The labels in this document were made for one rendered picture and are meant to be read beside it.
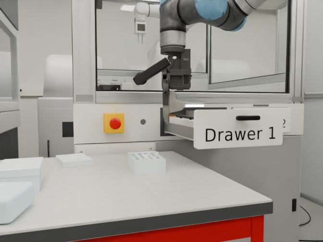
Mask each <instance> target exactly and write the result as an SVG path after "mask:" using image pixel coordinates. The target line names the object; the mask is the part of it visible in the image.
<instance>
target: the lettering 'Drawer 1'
mask: <svg viewBox="0 0 323 242"><path fill-rule="evenodd" d="M269 129H272V137H269V139H275V137H273V127H269ZM208 130H212V131H213V132H214V138H213V139H212V140H208ZM261 131H262V130H260V131H259V130H258V139H259V133H260V132H261ZM250 132H253V133H254V134H249V133H250ZM221 133H223V131H222V132H219V141H220V134H221ZM226 133H231V134H230V135H226V136H225V140H226V141H230V140H231V141H232V132H231V131H227V132H226ZM245 133H246V131H244V135H243V137H242V132H241V131H239V135H238V137H237V133H236V131H235V134H236V140H239V136H240V134H241V138H242V140H244V137H245ZM249 135H255V132H254V131H253V130H251V131H249V132H248V139H249V140H254V139H255V138H252V139H251V138H250V137H249ZM227 136H231V138H230V139H229V140H227ZM215 137H216V133H215V130H214V129H206V142H210V141H213V140H214V139H215Z"/></svg>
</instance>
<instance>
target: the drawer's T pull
mask: <svg viewBox="0 0 323 242"><path fill-rule="evenodd" d="M260 119H261V117H260V116H259V115H239V116H236V120H237V121H257V120H260Z"/></svg>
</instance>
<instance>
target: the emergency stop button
mask: <svg viewBox="0 0 323 242"><path fill-rule="evenodd" d="M120 126H121V121H120V120H119V119H118V118H113V119H111V120H110V127H111V128H112V129H119V128H120Z"/></svg>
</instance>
